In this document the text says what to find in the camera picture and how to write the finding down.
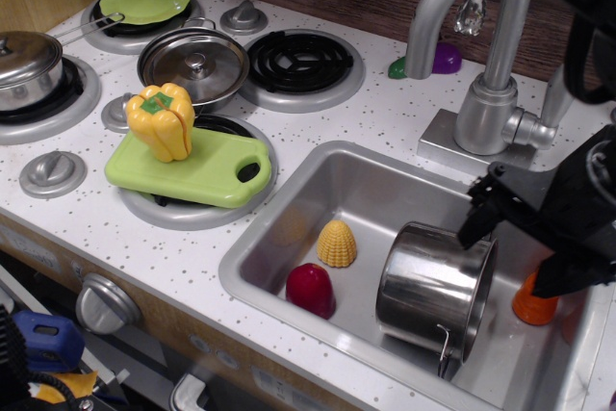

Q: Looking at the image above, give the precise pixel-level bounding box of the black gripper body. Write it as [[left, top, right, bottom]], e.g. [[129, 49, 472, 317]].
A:
[[467, 124, 615, 260]]

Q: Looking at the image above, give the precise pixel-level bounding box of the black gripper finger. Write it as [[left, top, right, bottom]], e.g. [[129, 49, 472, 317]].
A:
[[457, 206, 501, 249], [531, 252, 615, 297]]

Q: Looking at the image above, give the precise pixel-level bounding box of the steel pot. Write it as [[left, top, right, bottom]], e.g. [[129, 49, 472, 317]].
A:
[[375, 221, 499, 378]]

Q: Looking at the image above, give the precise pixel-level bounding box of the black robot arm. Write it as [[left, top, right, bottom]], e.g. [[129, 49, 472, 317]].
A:
[[457, 0, 615, 298]]

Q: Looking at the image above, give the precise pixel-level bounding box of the stainless steel sink basin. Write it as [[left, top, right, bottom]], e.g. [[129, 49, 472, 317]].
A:
[[219, 141, 613, 410]]

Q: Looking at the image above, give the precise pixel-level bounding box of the orange toy carrot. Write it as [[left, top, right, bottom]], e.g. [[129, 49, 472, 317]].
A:
[[511, 271, 559, 326]]

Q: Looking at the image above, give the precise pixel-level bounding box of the silver toy faucet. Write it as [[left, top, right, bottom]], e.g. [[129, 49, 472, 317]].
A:
[[404, 0, 577, 176]]

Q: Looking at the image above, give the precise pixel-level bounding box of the yellow toy corn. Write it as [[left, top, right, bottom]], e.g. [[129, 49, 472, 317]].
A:
[[317, 219, 357, 268]]

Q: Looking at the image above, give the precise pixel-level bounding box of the purple toy eggplant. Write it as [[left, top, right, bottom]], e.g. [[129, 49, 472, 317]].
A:
[[388, 41, 462, 80]]

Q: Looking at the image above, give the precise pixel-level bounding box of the red toy fruit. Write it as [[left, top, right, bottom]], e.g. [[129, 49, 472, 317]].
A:
[[285, 263, 336, 320]]

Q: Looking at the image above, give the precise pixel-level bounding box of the clear crystal pendant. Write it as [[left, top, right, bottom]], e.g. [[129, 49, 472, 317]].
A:
[[453, 0, 486, 37]]

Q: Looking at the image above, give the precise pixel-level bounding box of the black burner back right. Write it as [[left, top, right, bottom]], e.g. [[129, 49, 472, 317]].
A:
[[240, 29, 366, 114]]

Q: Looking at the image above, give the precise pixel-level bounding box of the green plastic cutting board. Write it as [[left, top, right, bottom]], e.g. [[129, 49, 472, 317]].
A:
[[105, 128, 271, 209]]

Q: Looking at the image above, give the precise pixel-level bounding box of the silver stove knob back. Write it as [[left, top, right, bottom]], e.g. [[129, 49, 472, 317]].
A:
[[219, 0, 269, 36]]

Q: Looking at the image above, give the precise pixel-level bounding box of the silver stove knob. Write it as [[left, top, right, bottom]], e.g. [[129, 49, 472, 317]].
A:
[[19, 150, 88, 199], [219, 0, 269, 36], [101, 92, 133, 134]]

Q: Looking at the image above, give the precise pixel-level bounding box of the steel pan with lid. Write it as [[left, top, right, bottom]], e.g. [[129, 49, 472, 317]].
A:
[[137, 24, 250, 113]]

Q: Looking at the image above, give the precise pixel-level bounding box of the burner under cutting board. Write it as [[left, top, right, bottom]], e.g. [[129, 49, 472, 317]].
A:
[[119, 115, 278, 231]]

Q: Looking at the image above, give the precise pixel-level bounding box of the yellow toy bell pepper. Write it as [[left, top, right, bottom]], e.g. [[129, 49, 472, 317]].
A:
[[125, 83, 195, 163]]

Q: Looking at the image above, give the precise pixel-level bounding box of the silver stove knob middle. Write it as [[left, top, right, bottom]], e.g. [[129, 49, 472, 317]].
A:
[[101, 92, 133, 134]]

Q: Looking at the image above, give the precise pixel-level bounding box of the silver oven front knob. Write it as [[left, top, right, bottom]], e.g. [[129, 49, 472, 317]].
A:
[[75, 272, 141, 335]]

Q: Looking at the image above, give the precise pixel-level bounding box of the burner under green plate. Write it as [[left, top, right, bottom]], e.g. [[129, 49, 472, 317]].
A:
[[80, 0, 205, 55]]

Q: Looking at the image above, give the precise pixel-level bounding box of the green plastic plate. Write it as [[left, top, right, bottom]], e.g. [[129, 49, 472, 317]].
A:
[[99, 0, 191, 26]]

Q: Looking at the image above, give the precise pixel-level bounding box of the burner under saucepan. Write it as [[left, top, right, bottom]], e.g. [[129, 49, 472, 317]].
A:
[[1, 56, 101, 145]]

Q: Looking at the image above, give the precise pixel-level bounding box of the silver stove knob front left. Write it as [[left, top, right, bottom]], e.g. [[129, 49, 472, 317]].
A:
[[19, 150, 88, 199]]

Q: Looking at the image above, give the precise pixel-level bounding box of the yellow cloth piece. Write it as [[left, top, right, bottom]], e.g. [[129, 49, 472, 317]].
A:
[[31, 372, 98, 404]]

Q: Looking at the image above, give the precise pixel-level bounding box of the blue clamp tool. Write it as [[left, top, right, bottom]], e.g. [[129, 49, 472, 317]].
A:
[[13, 310, 86, 372]]

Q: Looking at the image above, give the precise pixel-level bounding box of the steel saucepan with lid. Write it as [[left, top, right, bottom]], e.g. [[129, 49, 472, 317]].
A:
[[0, 13, 125, 112]]

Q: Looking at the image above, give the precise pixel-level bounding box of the silver oven door handle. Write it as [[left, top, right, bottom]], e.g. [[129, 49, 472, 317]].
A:
[[169, 373, 209, 411]]

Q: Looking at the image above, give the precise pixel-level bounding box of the black coiled cable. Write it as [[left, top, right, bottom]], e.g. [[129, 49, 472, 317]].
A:
[[0, 304, 74, 411]]

